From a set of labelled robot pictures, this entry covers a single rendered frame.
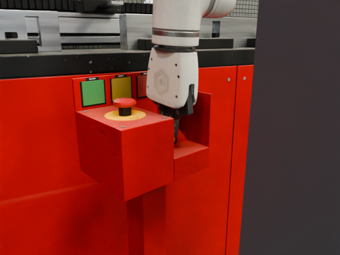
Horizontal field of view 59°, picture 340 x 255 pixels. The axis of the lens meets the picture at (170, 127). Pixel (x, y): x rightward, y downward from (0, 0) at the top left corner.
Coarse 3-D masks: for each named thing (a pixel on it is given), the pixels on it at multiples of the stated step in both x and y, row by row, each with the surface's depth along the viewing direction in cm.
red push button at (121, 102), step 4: (116, 100) 51; (120, 100) 51; (124, 100) 51; (128, 100) 51; (132, 100) 52; (116, 104) 51; (120, 104) 50; (124, 104) 50; (128, 104) 51; (132, 104) 51; (120, 108) 52; (124, 108) 52; (128, 108) 52; (120, 112) 52; (124, 112) 52; (128, 112) 52
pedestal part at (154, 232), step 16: (160, 192) 60; (128, 208) 62; (144, 208) 58; (160, 208) 61; (128, 224) 64; (144, 224) 59; (160, 224) 62; (128, 240) 65; (144, 240) 60; (160, 240) 63
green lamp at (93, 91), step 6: (84, 84) 56; (90, 84) 56; (96, 84) 57; (102, 84) 58; (84, 90) 56; (90, 90) 57; (96, 90) 57; (102, 90) 58; (84, 96) 56; (90, 96) 57; (96, 96) 58; (102, 96) 58; (84, 102) 56; (90, 102) 57; (96, 102) 58; (102, 102) 59
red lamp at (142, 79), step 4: (140, 76) 63; (144, 76) 64; (140, 80) 64; (144, 80) 64; (140, 84) 64; (144, 84) 64; (140, 88) 64; (144, 88) 65; (140, 92) 64; (144, 92) 65; (140, 96) 64; (144, 96) 65
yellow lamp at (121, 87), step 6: (114, 78) 59; (120, 78) 60; (126, 78) 61; (114, 84) 60; (120, 84) 61; (126, 84) 62; (114, 90) 60; (120, 90) 61; (126, 90) 62; (114, 96) 60; (120, 96) 61; (126, 96) 62
